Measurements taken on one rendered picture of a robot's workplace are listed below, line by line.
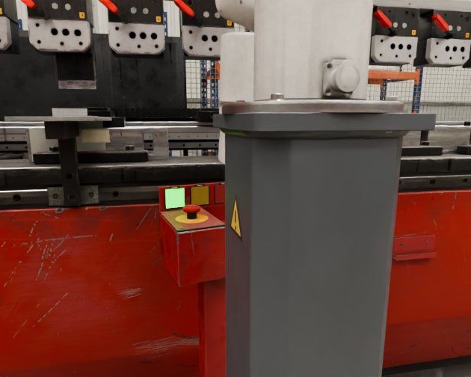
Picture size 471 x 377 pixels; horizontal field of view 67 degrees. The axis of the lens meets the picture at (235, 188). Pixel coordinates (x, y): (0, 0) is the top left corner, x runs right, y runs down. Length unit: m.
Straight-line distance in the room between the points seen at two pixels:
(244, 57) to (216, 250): 0.39
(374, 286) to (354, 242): 0.05
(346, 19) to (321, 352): 0.32
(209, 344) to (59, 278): 0.45
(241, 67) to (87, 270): 0.68
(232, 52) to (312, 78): 0.39
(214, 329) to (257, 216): 0.59
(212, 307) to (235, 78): 0.51
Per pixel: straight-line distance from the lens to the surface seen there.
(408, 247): 1.30
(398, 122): 0.36
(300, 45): 0.35
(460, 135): 1.50
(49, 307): 1.14
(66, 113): 1.04
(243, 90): 0.72
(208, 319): 0.88
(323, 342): 0.39
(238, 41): 0.72
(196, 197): 0.87
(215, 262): 0.76
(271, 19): 0.37
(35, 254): 1.09
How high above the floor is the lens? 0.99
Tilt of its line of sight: 11 degrees down
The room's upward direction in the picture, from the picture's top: straight up
